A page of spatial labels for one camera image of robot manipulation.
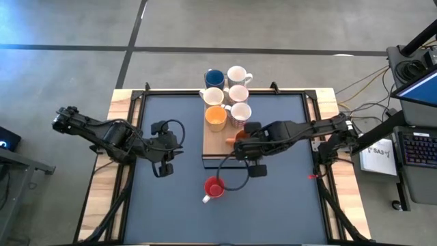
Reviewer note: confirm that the red tape tag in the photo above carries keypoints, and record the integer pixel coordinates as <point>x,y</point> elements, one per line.
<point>312,177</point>

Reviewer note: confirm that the black angled support bar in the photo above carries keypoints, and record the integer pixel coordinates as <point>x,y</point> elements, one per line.
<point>382,131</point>

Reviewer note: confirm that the black table edge frame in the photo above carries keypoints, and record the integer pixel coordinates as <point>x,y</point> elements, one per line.
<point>290,91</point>

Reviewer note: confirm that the wooden shelf with black legs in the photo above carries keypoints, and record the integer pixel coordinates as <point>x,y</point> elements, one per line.
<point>215,143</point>

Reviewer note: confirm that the green white patterned mug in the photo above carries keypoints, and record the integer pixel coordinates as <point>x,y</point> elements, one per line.
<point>237,74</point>

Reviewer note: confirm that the grey white patterned mug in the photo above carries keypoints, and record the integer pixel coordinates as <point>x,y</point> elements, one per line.
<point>238,94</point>

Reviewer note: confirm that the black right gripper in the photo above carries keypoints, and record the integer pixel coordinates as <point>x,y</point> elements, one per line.
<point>257,147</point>

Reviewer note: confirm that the orange faceted mug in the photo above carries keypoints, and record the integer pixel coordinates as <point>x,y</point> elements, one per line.
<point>241,134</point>

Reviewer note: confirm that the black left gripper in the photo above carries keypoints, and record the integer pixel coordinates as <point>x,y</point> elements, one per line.
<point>164,148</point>

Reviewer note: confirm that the black bracket clamp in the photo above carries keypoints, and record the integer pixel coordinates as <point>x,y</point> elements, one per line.
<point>95,149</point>

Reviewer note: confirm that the cream mug yellow rim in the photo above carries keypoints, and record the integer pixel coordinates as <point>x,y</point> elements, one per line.
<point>212,96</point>

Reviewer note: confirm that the white paper sheet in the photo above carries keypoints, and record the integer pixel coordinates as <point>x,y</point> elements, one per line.
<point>379,157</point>

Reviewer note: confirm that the red ribbed mug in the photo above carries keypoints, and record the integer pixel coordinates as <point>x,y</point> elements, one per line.
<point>214,187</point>

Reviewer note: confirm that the black electronic device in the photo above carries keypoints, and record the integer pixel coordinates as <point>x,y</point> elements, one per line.
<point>8,138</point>

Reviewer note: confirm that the grey equipment cart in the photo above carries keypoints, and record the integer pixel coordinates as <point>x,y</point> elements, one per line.
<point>423,186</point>

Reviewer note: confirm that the grey blue table mat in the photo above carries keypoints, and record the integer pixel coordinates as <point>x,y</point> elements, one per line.
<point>177,212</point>

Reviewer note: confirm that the black diagonal frame strut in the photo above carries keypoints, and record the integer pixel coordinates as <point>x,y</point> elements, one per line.
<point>109,213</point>
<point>338,212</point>

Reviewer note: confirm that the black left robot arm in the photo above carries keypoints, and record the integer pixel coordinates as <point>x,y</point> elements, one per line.
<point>88,124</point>

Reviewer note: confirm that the silver aluminium bracket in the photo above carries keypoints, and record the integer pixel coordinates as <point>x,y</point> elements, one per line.
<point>315,146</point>

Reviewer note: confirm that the red white patterned mug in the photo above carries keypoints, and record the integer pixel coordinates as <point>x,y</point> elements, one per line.
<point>240,112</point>

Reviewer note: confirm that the blue mug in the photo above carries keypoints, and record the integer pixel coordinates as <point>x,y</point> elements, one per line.
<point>214,78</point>

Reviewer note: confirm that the dark grey desk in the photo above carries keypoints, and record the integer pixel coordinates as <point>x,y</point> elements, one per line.
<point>20,160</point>

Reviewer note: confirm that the black backlit keyboard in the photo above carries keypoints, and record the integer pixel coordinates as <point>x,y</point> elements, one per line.
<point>420,148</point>

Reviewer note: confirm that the black caster wheel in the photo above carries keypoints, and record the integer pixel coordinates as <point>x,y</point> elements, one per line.
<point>397,205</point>

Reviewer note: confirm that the black pole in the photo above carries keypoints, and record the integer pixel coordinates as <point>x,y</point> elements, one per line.
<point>420,39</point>

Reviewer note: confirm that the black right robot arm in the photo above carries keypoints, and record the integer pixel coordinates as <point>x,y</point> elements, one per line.
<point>307,128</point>

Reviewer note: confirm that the laptop with blue screen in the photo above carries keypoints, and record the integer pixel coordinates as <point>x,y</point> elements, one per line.
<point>420,90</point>

